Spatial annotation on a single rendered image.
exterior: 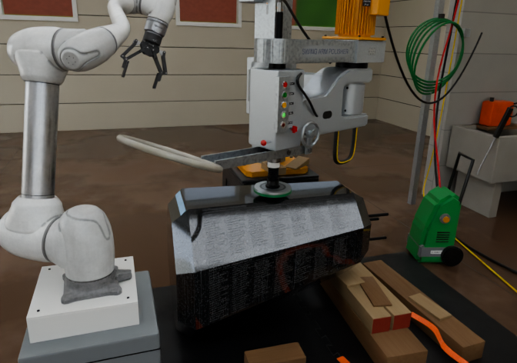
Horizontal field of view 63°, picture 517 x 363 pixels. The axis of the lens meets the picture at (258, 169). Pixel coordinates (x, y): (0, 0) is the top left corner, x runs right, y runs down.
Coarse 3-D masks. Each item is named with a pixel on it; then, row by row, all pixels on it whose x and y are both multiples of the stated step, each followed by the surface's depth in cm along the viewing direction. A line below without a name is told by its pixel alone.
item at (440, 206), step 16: (432, 192) 341; (448, 192) 334; (464, 192) 325; (432, 208) 329; (448, 208) 326; (416, 224) 346; (432, 224) 329; (448, 224) 330; (416, 240) 343; (432, 240) 333; (448, 240) 334; (416, 256) 340; (432, 256) 337; (448, 256) 333
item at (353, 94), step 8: (344, 88) 263; (352, 88) 262; (360, 88) 264; (344, 96) 265; (352, 96) 263; (360, 96) 265; (344, 104) 266; (352, 104) 265; (360, 104) 267; (344, 112) 267; (352, 112) 267; (360, 112) 269
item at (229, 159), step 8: (224, 152) 220; (232, 152) 224; (240, 152) 227; (248, 152) 231; (256, 152) 235; (264, 152) 224; (272, 152) 228; (280, 152) 232; (288, 152) 235; (296, 152) 242; (304, 152) 246; (208, 160) 214; (216, 160) 204; (224, 160) 206; (232, 160) 210; (240, 160) 214; (248, 160) 218; (256, 160) 221; (264, 160) 225; (224, 168) 208
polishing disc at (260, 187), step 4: (256, 184) 247; (260, 184) 247; (264, 184) 247; (280, 184) 248; (284, 184) 248; (288, 184) 248; (256, 188) 239; (260, 188) 240; (264, 188) 240; (268, 188) 240; (276, 188) 240; (280, 188) 240; (284, 188) 241; (288, 188) 241; (260, 192) 236; (264, 192) 235; (268, 192) 234; (272, 192) 234; (276, 192) 234; (280, 192) 234; (284, 192) 236; (288, 192) 238
